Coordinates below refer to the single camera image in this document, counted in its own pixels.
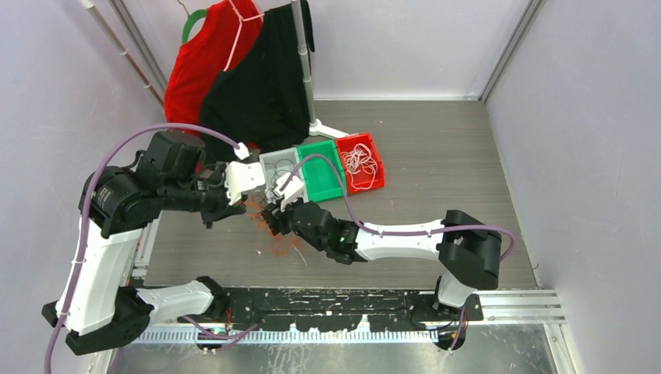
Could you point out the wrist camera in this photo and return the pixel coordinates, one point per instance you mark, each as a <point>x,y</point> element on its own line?
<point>240,178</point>
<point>288,188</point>

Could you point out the pink hanger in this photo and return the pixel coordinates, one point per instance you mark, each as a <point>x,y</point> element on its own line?
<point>241,20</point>

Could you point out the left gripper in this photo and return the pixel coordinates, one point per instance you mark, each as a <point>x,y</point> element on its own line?
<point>224,209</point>

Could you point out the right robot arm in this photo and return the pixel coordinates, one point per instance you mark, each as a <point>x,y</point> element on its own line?
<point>468,250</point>

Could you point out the red plastic bin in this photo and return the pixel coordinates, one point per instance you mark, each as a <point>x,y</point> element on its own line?
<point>361,163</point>

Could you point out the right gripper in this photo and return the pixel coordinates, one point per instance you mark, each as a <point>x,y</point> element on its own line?
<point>277,217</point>

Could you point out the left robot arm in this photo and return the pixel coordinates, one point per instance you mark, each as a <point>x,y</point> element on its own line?
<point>99,309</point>

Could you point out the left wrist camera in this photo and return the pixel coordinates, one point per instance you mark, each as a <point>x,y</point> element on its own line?
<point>240,178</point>

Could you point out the red white rod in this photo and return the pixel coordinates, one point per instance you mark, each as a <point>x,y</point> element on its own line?
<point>150,74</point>

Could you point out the green hanger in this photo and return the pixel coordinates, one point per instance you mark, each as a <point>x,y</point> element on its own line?
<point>191,20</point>

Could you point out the black t-shirt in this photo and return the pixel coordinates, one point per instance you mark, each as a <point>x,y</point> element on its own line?
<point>262,101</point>

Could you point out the red t-shirt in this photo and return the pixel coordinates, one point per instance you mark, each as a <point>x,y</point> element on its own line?
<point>204,56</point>

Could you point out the white clothes rack stand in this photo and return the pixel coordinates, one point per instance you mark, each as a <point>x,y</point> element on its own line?
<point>219,151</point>

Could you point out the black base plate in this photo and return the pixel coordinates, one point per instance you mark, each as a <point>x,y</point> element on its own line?
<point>332,310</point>

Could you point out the green plastic bin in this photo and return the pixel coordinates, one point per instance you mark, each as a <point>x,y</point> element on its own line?
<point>322,181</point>

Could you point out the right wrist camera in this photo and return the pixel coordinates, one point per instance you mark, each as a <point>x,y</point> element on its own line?
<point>288,188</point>

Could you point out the grey plastic bin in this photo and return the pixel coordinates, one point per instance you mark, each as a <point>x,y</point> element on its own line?
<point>275,164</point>

